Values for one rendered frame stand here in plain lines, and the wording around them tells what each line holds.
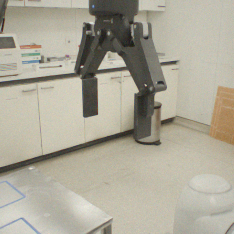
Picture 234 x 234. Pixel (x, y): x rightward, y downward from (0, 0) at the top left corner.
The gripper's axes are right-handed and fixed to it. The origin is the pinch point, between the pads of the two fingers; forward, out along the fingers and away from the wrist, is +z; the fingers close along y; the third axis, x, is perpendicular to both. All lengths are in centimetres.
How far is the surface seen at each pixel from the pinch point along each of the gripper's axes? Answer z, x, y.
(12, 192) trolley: 38, 2, 51
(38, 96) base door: 51, -86, 219
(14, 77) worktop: 31, -64, 217
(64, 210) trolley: 38.0, -6.6, 31.8
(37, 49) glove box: 11, -106, 259
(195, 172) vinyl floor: 120, -188, 110
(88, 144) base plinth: 117, -144, 224
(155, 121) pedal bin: 92, -206, 181
